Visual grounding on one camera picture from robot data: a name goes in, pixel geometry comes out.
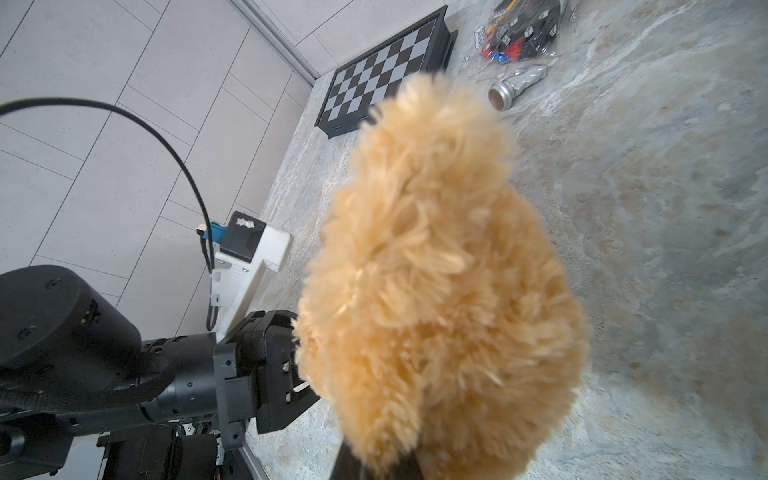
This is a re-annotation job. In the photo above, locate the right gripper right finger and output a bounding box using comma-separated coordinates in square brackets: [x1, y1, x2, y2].
[389, 452, 424, 480]

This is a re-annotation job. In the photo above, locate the black white checkerboard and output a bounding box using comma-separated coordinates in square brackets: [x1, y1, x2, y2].
[315, 6, 458, 138]

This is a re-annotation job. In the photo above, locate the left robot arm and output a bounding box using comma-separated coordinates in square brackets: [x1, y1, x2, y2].
[1, 265, 318, 479]

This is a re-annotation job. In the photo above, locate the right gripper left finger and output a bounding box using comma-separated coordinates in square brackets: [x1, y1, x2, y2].
[329, 442, 363, 480]

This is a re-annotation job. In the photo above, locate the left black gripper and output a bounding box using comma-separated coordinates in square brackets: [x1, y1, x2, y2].
[141, 310, 319, 450]

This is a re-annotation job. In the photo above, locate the brown teddy bear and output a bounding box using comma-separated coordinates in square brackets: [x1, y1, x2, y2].
[294, 74, 588, 479]

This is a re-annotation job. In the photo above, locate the silver chess piece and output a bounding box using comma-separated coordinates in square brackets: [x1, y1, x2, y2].
[488, 64, 548, 112]

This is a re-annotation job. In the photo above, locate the bag of colourful small parts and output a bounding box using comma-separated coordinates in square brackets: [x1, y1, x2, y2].
[481, 0, 568, 64]

